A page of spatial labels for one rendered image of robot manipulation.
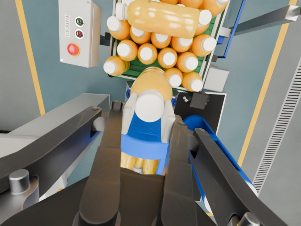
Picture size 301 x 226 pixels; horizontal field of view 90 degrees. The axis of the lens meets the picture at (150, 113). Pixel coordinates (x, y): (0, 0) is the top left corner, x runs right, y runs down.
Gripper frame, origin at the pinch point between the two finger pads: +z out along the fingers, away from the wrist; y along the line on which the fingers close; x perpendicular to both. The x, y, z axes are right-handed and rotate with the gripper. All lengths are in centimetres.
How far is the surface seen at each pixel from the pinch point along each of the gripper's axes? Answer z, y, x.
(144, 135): 28.1, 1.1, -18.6
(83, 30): 36.4, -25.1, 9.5
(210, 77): 61, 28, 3
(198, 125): 131, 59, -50
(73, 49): 35.3, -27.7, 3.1
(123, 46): 34.4, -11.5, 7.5
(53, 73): 147, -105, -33
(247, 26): 57, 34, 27
